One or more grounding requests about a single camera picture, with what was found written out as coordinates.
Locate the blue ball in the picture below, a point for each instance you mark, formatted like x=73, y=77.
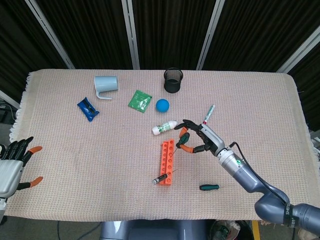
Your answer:
x=162, y=105

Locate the aluminium frame post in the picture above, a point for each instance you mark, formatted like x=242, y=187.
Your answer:
x=209, y=35
x=8, y=99
x=297, y=53
x=50, y=35
x=131, y=35

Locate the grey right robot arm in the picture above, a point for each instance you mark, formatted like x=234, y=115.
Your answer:
x=250, y=180

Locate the blue snack packet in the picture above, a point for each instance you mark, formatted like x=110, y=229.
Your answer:
x=87, y=109

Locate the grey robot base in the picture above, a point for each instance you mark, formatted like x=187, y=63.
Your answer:
x=155, y=230

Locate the orange hole block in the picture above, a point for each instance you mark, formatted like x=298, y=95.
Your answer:
x=165, y=162

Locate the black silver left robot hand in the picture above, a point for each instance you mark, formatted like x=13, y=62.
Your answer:
x=7, y=172

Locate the green sachet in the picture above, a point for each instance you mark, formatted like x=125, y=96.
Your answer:
x=140, y=101

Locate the beige woven tablecloth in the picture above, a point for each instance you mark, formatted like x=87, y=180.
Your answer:
x=100, y=162

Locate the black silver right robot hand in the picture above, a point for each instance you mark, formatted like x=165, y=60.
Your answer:
x=212, y=138

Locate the black trash bin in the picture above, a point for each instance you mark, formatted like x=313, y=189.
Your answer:
x=225, y=231

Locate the light blue plastic mug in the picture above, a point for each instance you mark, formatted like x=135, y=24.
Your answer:
x=106, y=83

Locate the teal black screwdriver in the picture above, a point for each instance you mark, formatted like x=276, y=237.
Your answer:
x=208, y=187

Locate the green black striped screwdriver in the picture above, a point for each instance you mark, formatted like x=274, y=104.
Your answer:
x=183, y=140

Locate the white green glue bottle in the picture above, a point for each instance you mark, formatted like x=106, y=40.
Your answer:
x=162, y=128

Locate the red capped marker pen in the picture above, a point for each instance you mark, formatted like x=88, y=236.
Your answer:
x=209, y=113

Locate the black mesh pen cup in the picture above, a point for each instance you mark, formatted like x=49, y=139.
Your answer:
x=173, y=86

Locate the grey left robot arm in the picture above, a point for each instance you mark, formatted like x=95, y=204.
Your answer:
x=2, y=207

